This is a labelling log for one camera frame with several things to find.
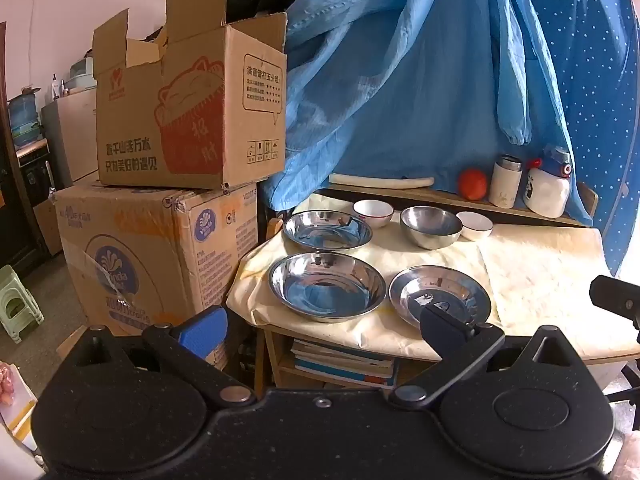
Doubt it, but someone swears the white yellow box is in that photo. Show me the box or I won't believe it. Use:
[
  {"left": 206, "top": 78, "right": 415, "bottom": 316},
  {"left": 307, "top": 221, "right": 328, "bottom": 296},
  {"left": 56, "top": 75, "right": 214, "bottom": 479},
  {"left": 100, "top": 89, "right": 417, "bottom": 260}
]
[{"left": 0, "top": 367, "right": 40, "bottom": 453}]

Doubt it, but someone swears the dark wooden cabinet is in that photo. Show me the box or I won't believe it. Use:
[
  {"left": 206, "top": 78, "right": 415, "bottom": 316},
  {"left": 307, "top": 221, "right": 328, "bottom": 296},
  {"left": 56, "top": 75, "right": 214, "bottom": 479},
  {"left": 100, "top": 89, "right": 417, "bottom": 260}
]
[{"left": 0, "top": 22, "right": 53, "bottom": 271}]

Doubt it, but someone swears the blue dotted cloth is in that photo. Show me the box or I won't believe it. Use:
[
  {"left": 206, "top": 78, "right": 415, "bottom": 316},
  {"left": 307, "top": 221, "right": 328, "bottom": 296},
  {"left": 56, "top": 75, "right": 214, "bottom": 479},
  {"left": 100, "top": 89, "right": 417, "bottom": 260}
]
[{"left": 510, "top": 0, "right": 640, "bottom": 278}]

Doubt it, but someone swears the cardboard box blue logo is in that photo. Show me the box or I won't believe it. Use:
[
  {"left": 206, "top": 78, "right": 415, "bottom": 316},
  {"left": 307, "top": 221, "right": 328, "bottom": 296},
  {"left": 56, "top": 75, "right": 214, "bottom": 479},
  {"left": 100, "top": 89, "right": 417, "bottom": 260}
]
[{"left": 54, "top": 172, "right": 258, "bottom": 368}]

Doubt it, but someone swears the white thermos flask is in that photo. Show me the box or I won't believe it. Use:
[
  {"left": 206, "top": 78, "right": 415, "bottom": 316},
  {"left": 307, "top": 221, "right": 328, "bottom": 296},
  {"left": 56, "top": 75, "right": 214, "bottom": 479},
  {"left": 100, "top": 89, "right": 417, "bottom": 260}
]
[{"left": 488, "top": 155, "right": 523, "bottom": 209}]

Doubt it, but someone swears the steel plate with sticker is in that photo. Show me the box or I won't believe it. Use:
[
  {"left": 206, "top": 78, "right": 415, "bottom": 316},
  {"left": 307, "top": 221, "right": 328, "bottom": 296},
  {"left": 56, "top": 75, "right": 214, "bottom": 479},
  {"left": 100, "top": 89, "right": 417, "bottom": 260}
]
[{"left": 389, "top": 265, "right": 493, "bottom": 329}]

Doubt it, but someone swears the blue water jug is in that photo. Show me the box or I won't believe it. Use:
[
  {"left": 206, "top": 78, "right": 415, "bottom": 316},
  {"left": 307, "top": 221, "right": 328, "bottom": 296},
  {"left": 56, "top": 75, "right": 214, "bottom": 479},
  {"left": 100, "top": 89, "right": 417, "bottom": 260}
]
[{"left": 7, "top": 91, "right": 42, "bottom": 147}]

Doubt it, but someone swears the blue coat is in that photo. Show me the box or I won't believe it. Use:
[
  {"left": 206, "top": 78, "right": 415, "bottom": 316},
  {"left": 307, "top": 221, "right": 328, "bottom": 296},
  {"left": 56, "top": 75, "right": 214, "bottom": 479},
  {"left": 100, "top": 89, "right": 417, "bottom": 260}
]
[{"left": 260, "top": 0, "right": 596, "bottom": 226}]

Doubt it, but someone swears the green plastic stool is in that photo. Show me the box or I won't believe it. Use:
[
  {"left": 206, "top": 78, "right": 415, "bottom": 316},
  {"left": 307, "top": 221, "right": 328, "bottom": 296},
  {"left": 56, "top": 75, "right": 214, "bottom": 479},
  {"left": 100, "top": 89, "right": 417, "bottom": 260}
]
[{"left": 0, "top": 265, "right": 45, "bottom": 345}]

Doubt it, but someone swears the large deep steel plate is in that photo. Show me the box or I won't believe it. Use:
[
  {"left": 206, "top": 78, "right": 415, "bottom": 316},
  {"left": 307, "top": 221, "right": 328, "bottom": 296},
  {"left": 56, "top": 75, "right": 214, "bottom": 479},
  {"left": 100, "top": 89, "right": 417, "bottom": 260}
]
[{"left": 268, "top": 252, "right": 387, "bottom": 323}]

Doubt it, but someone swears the cream table cloth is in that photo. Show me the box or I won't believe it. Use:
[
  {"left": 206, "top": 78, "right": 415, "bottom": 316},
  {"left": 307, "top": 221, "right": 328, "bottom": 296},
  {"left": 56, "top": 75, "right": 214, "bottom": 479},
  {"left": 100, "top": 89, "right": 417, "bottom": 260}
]
[{"left": 226, "top": 192, "right": 640, "bottom": 367}]

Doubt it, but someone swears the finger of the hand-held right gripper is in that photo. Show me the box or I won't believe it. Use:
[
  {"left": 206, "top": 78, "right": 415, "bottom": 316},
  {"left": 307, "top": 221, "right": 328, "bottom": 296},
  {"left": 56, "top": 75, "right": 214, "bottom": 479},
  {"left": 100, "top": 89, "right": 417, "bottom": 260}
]
[{"left": 590, "top": 275, "right": 640, "bottom": 346}]

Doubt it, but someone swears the cardboard box red print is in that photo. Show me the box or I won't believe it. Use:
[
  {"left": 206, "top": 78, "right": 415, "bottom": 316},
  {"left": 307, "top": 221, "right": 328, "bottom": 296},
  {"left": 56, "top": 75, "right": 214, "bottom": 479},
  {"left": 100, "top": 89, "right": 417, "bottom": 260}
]
[{"left": 92, "top": 0, "right": 288, "bottom": 191}]

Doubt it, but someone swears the stack of books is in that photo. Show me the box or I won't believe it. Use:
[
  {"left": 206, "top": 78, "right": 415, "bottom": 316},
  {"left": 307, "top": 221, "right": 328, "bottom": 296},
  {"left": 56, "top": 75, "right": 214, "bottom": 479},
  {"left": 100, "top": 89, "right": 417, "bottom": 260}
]
[{"left": 290, "top": 337, "right": 401, "bottom": 387}]

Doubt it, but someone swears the white and blue water bottle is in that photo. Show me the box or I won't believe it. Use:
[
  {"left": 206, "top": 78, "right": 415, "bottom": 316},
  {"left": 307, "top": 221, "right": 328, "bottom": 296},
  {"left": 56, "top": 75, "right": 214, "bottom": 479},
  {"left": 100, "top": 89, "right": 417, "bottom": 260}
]
[{"left": 525, "top": 144, "right": 573, "bottom": 218}]

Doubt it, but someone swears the white rolling pin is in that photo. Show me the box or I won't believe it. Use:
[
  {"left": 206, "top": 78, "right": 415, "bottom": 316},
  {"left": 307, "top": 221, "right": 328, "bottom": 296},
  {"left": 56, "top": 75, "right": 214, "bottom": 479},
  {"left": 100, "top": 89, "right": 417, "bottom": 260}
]
[{"left": 328, "top": 172, "right": 435, "bottom": 189}]

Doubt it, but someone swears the pale green container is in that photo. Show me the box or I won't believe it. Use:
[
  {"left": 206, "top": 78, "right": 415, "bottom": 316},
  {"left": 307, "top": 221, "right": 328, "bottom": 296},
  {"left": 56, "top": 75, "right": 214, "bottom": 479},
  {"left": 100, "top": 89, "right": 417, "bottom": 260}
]
[{"left": 69, "top": 57, "right": 97, "bottom": 93}]

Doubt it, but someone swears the steel bowl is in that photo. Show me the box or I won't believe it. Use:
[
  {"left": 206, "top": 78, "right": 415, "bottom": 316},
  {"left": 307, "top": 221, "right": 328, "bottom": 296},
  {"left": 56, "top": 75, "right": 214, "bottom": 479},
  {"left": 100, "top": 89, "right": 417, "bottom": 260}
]
[{"left": 400, "top": 206, "right": 463, "bottom": 251}]

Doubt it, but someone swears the white bowl red rim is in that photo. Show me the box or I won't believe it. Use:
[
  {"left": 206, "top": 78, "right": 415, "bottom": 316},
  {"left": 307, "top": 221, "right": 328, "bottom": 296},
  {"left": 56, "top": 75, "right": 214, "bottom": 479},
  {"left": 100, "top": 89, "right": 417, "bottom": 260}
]
[
  {"left": 353, "top": 199, "right": 394, "bottom": 229},
  {"left": 456, "top": 211, "right": 495, "bottom": 242}
]

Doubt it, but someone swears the orange tomato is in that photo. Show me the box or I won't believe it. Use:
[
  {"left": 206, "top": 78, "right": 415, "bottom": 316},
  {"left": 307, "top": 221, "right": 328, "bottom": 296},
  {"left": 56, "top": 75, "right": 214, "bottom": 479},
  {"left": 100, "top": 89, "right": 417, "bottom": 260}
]
[{"left": 459, "top": 168, "right": 489, "bottom": 200}]

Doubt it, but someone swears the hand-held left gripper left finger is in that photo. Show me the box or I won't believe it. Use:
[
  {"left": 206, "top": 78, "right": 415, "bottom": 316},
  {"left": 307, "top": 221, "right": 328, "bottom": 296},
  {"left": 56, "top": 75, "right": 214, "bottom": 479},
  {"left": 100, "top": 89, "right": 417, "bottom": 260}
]
[{"left": 75, "top": 305, "right": 257, "bottom": 409}]

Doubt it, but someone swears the pink bag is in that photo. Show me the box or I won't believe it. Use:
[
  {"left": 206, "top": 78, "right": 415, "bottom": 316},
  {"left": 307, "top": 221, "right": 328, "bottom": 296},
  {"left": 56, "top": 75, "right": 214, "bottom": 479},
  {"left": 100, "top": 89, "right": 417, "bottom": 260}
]
[{"left": 0, "top": 362, "right": 26, "bottom": 406}]

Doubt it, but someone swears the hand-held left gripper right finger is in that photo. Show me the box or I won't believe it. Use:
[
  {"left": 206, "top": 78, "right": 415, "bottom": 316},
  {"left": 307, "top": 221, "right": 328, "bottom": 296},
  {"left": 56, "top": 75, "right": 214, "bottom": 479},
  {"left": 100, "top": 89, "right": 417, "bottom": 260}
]
[{"left": 390, "top": 304, "right": 583, "bottom": 409}]

